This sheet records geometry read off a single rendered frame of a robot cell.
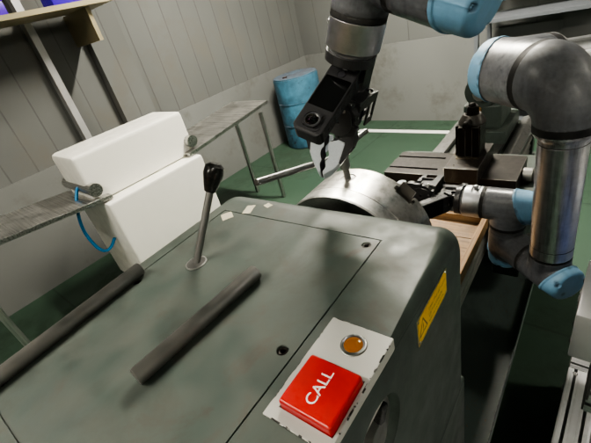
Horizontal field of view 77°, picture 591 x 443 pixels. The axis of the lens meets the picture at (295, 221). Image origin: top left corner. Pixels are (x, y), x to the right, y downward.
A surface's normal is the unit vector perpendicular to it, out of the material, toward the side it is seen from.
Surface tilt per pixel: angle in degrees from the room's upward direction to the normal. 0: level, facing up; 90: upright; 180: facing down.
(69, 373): 0
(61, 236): 90
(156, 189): 90
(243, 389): 0
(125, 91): 90
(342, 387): 0
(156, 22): 90
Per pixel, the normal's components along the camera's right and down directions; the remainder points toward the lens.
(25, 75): 0.76, 0.18
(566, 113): -0.53, 0.41
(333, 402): -0.23, -0.83
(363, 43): 0.15, 0.70
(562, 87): -0.51, 0.17
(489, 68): -0.97, -0.02
